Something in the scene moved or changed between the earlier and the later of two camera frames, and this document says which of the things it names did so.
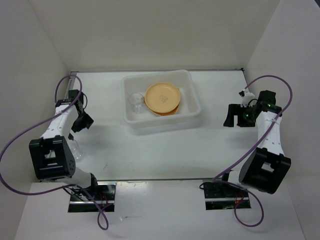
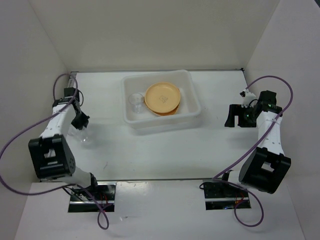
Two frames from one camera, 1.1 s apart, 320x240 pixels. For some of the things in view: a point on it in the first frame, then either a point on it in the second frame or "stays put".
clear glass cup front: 75,151 -> 76,137
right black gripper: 236,109 stays put
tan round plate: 170,113 stays put
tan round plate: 162,97 stays put
